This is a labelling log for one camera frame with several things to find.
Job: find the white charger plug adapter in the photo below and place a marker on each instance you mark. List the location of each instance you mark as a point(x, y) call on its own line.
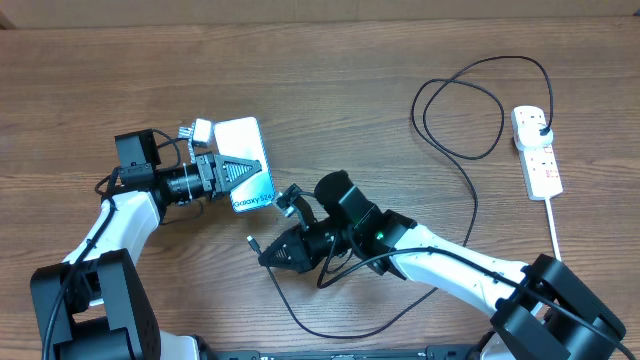
point(528, 122)

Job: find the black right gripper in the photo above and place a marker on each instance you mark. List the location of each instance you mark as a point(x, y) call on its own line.
point(306, 257)

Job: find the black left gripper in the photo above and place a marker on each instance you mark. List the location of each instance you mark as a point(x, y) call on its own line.
point(216, 164)

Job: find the blue Galaxy smartphone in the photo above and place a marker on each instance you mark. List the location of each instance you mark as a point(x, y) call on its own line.
point(241, 138)

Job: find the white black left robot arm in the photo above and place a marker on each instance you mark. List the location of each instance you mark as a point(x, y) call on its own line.
point(93, 305)

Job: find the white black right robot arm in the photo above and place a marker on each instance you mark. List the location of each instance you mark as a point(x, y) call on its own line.
point(536, 311)

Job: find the white power extension strip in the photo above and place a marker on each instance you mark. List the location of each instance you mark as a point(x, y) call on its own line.
point(541, 174)

